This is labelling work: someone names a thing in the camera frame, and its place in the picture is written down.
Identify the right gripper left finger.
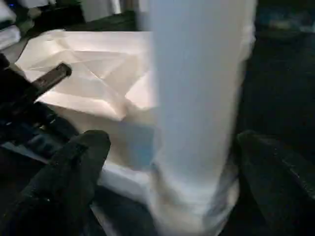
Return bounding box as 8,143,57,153
0,130,111,236

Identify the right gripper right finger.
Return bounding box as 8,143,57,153
235,130,315,236

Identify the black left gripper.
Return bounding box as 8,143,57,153
0,54,80,160

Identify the white plastic table top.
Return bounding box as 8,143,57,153
14,29,241,236

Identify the white plastic table leg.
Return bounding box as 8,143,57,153
139,0,258,236

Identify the black work mat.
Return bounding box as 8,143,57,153
0,22,315,236

